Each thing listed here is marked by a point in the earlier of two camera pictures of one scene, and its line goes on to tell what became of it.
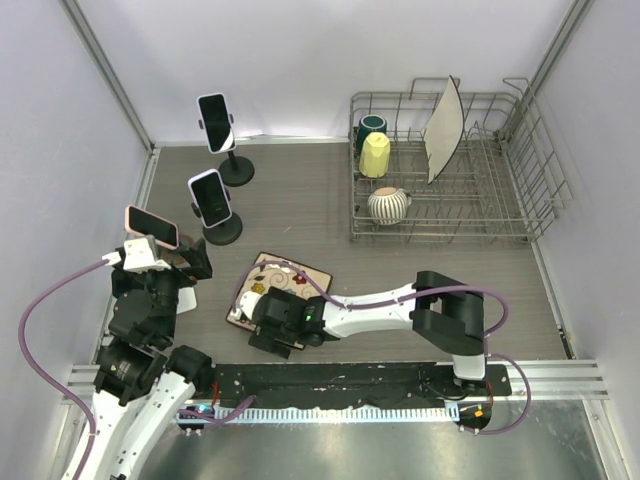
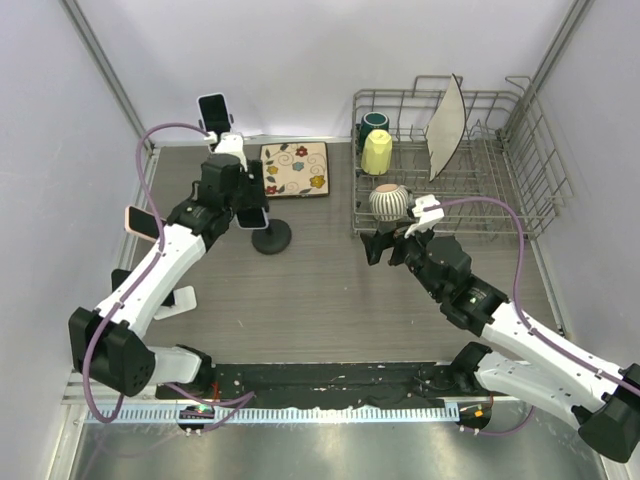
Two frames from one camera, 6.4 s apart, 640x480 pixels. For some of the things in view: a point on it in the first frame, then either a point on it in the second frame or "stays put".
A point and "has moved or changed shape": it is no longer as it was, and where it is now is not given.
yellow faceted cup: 374,155 stays put
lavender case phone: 210,198 has moved or changed shape
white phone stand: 186,300 stays put
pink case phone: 139,221 stays put
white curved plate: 444,130 stays put
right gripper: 266,337 to 375,245
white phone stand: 216,120 stays put
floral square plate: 263,277 to 295,169
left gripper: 200,265 to 255,196
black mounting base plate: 388,384 stays put
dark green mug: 368,124 stays put
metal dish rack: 435,164 stays put
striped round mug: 388,205 stays put
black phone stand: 221,234 to 273,239
